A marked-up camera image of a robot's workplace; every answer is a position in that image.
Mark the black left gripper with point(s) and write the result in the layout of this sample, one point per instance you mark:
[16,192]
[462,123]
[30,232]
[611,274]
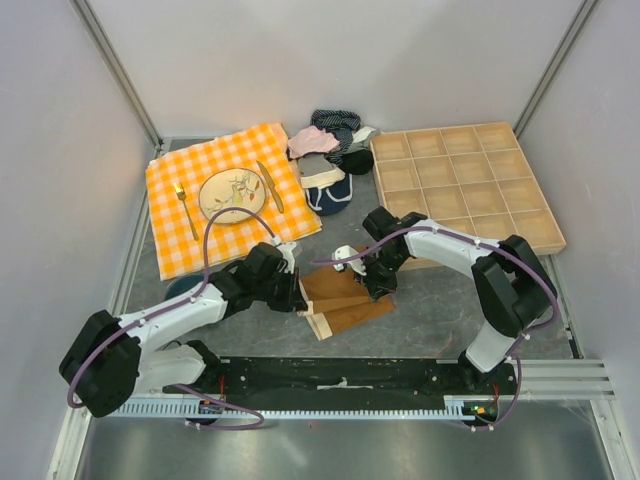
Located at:
[293,299]

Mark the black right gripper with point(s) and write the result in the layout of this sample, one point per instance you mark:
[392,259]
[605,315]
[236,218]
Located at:
[376,286]

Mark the brown underwear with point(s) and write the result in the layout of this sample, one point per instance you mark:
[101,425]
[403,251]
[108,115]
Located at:
[337,302]

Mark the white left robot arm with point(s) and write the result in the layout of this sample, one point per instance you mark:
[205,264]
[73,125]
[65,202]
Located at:
[114,358]

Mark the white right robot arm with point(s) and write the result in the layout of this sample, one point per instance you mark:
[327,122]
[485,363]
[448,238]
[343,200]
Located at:
[512,286]

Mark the navy blue underwear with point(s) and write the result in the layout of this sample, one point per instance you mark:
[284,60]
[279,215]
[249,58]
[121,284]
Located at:
[332,199]

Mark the black underwear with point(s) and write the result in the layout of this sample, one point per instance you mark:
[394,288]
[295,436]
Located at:
[359,162]

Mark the grey beige underwear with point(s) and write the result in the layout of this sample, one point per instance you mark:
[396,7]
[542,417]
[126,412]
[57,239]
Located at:
[317,172]

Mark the white grey underwear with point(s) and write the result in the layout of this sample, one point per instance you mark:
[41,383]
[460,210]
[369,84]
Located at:
[362,138]

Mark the pink underwear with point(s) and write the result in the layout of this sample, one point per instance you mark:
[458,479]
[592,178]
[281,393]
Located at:
[311,140]

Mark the striped dark underwear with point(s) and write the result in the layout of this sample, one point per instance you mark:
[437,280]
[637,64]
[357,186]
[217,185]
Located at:
[340,123]

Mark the blue bowl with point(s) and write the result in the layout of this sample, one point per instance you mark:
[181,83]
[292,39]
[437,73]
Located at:
[183,284]

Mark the beige floral plate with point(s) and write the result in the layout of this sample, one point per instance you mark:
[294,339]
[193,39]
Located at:
[235,189]

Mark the gold knife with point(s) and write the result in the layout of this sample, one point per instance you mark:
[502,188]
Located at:
[272,187]

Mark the orange checkered cloth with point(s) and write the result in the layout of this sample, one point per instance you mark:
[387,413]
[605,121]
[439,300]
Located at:
[176,251]

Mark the wooden compartment tray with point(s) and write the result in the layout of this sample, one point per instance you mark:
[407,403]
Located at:
[472,178]

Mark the gold fork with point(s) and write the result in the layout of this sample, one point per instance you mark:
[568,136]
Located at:
[182,197]

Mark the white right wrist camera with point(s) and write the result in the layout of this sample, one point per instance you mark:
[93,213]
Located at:
[348,257]

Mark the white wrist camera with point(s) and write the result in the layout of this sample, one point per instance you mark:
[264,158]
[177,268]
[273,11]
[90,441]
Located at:
[289,250]
[348,257]

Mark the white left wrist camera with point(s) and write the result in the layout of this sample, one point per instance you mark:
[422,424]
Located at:
[289,250]

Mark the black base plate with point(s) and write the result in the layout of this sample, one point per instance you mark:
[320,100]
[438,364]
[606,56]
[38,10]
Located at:
[351,384]

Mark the grey cable duct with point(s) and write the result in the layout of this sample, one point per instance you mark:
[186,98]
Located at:
[193,408]

